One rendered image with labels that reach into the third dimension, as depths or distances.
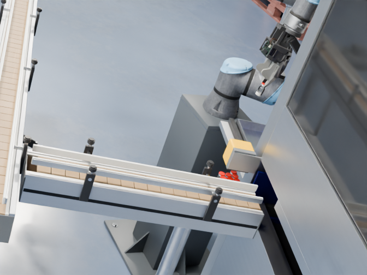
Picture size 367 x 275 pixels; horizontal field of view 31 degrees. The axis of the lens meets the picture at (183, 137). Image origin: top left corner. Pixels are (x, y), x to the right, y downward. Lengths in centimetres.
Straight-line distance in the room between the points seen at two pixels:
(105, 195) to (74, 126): 211
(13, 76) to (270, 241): 97
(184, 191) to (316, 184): 41
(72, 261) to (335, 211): 161
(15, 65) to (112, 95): 211
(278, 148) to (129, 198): 45
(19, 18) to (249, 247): 129
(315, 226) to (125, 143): 234
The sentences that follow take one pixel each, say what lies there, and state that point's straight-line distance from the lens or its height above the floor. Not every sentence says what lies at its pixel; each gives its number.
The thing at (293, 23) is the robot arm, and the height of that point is 135.
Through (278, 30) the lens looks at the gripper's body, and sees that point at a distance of 222.
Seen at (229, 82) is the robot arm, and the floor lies 95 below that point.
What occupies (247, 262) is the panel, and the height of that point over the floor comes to 78.
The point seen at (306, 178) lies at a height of 115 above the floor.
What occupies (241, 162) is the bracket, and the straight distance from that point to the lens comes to 201.
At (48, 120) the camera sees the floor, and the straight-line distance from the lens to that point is 388.
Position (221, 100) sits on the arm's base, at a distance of 268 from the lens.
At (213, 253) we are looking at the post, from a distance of 227.
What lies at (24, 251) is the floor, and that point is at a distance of 296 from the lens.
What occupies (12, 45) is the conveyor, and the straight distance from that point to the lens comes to 244.
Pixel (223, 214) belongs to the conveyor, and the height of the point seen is 91.
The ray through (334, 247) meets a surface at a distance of 158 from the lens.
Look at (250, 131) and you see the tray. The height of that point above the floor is 88.
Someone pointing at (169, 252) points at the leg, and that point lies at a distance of 202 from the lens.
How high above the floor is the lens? 195
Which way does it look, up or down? 28 degrees down
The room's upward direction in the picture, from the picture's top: 20 degrees clockwise
